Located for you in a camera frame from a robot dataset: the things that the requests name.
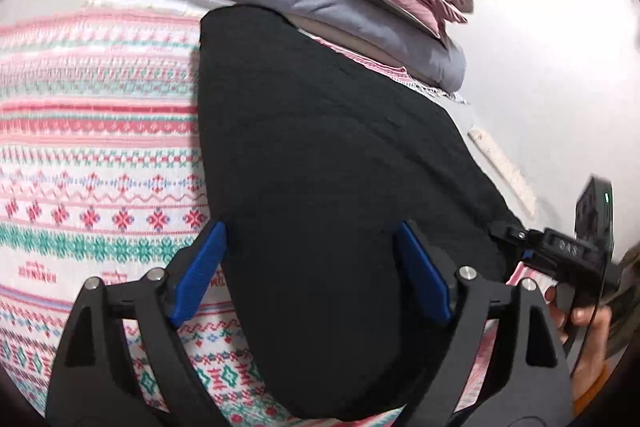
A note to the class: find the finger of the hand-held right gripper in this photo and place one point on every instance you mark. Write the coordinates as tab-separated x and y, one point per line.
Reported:
512	235

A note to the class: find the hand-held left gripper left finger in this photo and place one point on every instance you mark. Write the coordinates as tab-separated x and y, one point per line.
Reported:
200	272

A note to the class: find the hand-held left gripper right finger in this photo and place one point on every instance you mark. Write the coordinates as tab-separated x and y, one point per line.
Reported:
420	272

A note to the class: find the black garment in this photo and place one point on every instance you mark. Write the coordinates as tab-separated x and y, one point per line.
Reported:
325	147

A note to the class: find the person's right forearm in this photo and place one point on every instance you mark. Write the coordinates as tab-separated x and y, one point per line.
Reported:
625	307

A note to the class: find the person's right hand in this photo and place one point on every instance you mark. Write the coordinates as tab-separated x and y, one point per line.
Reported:
585	332

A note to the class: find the pale wooden strip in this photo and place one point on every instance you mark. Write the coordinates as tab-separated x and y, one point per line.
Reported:
500	162

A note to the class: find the pink green patterned blanket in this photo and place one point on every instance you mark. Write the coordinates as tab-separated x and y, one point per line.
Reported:
100	132

